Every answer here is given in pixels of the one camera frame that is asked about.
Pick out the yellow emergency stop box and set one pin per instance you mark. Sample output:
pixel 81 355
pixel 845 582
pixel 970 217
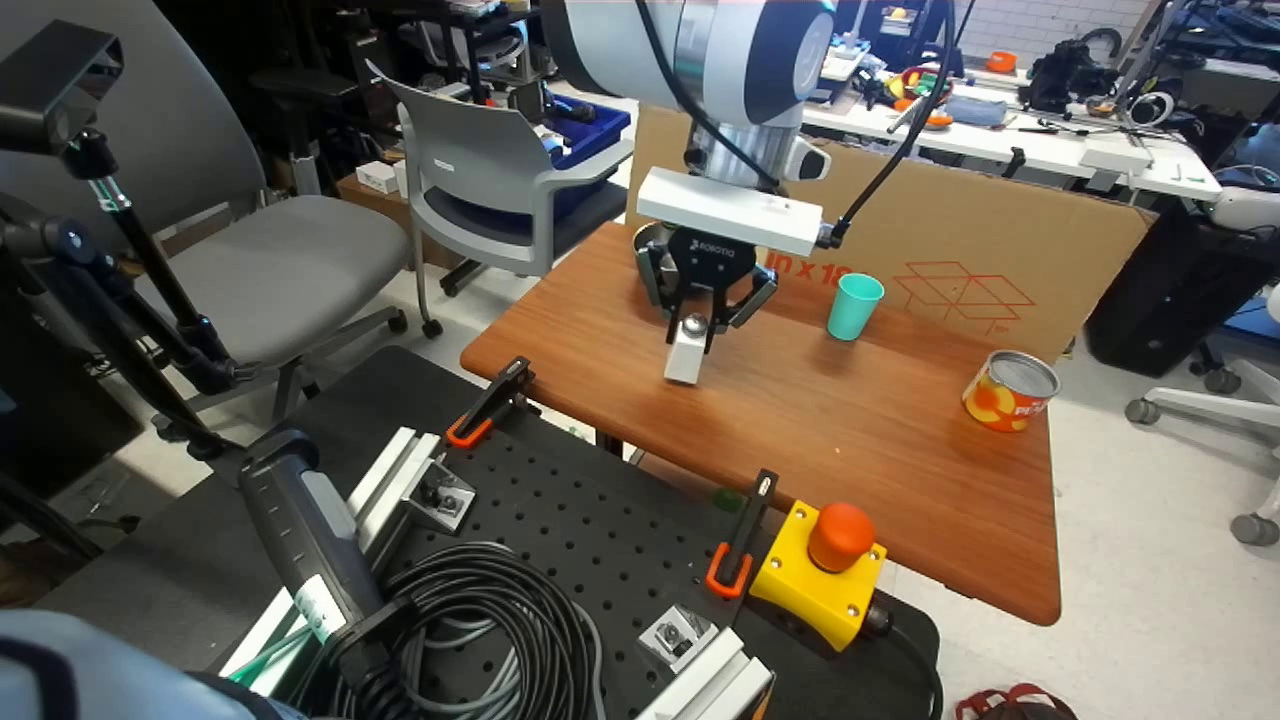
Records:
pixel 800 582

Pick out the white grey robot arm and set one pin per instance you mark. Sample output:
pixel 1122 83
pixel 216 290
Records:
pixel 625 45

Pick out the blue plastic bin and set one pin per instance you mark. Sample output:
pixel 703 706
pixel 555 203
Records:
pixel 594 131

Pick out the small orange object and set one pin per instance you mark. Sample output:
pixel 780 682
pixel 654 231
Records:
pixel 1002 62

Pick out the black backpack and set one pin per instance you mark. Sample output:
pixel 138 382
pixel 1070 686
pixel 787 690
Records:
pixel 1073 75

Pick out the grey fabric office chair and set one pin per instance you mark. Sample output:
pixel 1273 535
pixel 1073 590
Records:
pixel 281 263

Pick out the orange black bar clamp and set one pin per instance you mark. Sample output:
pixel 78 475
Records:
pixel 734 553
pixel 485 405

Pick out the tin can with orange label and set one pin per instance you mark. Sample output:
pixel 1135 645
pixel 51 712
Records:
pixel 1006 398

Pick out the black tripod stand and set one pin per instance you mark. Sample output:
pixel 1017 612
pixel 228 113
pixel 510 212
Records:
pixel 144 263

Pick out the black camera on stand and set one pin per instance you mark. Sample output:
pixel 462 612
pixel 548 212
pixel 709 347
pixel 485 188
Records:
pixel 63 75

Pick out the light grey plastic chair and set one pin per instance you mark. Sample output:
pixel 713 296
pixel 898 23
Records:
pixel 473 155

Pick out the blue grey cloth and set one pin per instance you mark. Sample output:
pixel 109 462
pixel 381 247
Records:
pixel 95 666

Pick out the grey black handheld device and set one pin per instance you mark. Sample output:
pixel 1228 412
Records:
pixel 314 535

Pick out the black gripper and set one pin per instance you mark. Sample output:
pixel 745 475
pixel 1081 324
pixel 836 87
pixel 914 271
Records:
pixel 706 267

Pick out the teal plastic cup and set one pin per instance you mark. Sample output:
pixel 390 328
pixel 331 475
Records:
pixel 854 308

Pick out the white cluttered desk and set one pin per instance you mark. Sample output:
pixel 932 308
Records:
pixel 1052 147

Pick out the brown cardboard sheet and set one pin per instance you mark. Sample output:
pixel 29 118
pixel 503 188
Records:
pixel 963 253

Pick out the grey chair wheel base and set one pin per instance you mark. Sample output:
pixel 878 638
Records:
pixel 1203 403

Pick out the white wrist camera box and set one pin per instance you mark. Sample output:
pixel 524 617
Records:
pixel 727 212

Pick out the black bag with red print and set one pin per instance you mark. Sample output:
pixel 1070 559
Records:
pixel 1015 700

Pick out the black perforated breadboard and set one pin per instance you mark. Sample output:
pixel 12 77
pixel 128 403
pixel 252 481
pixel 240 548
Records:
pixel 586 521

